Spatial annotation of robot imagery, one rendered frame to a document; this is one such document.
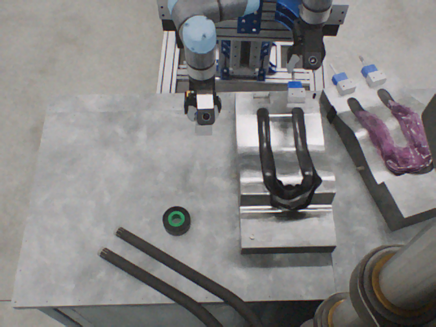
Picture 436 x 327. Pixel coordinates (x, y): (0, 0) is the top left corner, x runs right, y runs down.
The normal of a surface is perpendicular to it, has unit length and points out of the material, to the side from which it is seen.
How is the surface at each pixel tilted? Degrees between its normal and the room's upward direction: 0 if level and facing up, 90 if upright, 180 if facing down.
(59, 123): 0
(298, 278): 0
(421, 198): 0
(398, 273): 90
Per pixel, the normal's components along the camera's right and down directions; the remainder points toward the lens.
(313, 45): 0.03, 0.00
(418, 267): -0.90, 0.38
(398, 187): 0.00, -0.47
